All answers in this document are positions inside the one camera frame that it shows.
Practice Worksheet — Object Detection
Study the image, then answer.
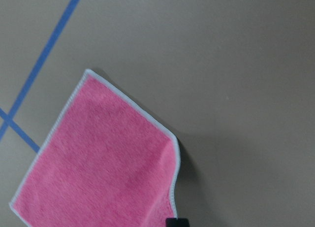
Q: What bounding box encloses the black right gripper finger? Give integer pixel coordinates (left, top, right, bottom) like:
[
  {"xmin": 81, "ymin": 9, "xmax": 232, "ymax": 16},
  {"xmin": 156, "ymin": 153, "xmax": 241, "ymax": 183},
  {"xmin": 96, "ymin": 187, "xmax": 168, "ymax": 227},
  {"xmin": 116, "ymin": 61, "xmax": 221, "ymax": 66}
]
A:
[{"xmin": 165, "ymin": 218, "xmax": 190, "ymax": 227}]

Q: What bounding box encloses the pink towel with grey edge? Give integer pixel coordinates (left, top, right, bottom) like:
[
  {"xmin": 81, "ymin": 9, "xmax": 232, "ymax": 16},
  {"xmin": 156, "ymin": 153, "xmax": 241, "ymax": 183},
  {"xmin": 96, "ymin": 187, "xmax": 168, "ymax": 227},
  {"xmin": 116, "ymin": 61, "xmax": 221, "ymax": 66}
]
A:
[{"xmin": 9, "ymin": 69, "xmax": 181, "ymax": 227}]

